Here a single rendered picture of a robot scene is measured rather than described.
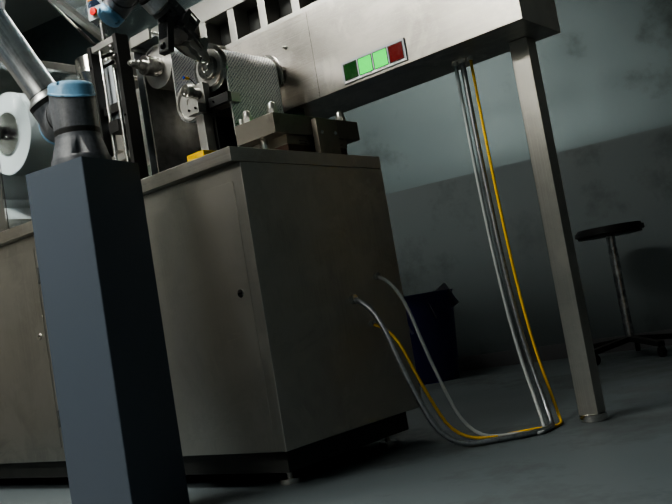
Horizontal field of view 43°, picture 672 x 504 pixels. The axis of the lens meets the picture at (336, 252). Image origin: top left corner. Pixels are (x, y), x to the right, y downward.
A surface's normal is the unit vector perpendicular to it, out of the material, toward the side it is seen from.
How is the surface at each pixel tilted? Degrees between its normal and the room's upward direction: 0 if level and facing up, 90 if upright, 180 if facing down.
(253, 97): 90
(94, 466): 90
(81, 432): 90
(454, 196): 90
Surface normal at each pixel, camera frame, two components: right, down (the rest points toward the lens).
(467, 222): -0.49, 0.01
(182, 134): 0.76, -0.18
